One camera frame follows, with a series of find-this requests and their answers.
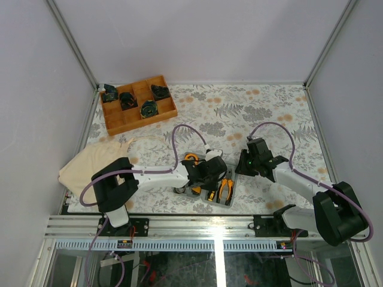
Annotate black tape roll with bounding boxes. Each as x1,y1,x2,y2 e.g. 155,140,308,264
174,188,186,194

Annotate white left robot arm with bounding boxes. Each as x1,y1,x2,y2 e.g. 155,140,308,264
91,149,227,236

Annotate orange tape measure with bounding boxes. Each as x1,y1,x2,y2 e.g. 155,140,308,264
184,153,199,164

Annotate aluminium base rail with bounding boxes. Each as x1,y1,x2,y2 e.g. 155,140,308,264
44,213,369,252

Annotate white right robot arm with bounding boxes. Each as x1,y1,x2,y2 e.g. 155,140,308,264
236,138,373,246

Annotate dark rolled item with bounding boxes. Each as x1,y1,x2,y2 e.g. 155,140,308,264
151,84,170,100
119,92,137,111
140,100,158,118
102,84,118,103

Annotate beige cloth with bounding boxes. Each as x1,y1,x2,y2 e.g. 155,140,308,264
58,136,168,198

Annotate wooden compartment tray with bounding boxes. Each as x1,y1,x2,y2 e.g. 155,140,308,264
100,75,178,136

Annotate grey plastic tool case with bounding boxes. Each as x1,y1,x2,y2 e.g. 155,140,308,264
173,149,237,207

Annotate dark rolled item centre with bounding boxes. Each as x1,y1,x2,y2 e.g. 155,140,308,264
140,100,158,118

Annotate dark rolled item far left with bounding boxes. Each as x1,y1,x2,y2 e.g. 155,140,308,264
102,84,118,103

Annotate dark rolled item back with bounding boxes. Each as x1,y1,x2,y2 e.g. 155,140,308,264
151,84,170,100

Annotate orange black pliers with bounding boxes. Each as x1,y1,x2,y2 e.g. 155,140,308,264
216,170,234,206

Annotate short yellow black screwdriver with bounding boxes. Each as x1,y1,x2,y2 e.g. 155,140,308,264
206,191,216,201

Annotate orange hex key set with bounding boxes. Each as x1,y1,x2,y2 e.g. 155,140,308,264
191,187,202,196

